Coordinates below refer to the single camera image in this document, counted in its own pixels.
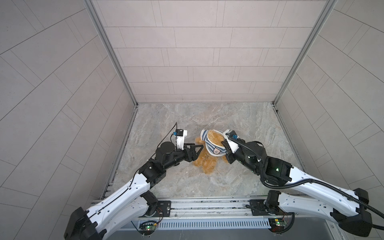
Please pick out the white ventilation grille strip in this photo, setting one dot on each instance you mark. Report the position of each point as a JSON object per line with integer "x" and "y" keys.
{"x": 207, "y": 224}

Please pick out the left aluminium corner post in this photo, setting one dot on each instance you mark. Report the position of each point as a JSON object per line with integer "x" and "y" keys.
{"x": 90, "y": 7}

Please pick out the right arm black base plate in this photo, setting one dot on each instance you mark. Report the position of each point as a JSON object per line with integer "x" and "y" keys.
{"x": 264, "y": 208}

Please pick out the right small circuit board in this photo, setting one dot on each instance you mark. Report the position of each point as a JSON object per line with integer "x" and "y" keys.
{"x": 277, "y": 225}

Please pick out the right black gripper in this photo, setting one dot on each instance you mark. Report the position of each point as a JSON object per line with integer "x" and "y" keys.
{"x": 229, "y": 156}

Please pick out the right aluminium corner post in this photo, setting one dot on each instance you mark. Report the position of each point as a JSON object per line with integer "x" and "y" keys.
{"x": 324, "y": 14}

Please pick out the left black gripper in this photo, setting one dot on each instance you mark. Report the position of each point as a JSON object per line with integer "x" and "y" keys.
{"x": 189, "y": 153}

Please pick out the blue white striped knit sweater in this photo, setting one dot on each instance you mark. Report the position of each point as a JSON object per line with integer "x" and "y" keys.
{"x": 216, "y": 150}

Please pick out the aluminium mounting rail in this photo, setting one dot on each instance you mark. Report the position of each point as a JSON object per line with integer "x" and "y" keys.
{"x": 229, "y": 208}

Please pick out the small circuit board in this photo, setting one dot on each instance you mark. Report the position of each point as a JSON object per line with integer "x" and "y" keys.
{"x": 277, "y": 225}
{"x": 148, "y": 226}

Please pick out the brown teddy bear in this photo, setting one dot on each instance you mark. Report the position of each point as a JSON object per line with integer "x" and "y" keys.
{"x": 206, "y": 161}

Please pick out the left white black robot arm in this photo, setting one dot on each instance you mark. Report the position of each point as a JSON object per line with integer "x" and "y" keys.
{"x": 131, "y": 201}

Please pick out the left small circuit board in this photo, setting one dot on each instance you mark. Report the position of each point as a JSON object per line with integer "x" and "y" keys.
{"x": 148, "y": 226}

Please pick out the aluminium corner post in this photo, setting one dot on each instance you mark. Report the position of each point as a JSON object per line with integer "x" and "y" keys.
{"x": 324, "y": 14}
{"x": 90, "y": 7}

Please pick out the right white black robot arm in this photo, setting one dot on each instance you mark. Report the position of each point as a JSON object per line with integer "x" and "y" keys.
{"x": 294, "y": 191}

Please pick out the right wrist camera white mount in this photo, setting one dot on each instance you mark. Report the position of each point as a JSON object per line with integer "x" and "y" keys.
{"x": 228, "y": 135}

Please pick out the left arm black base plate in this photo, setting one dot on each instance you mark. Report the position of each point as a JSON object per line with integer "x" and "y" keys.
{"x": 163, "y": 209}

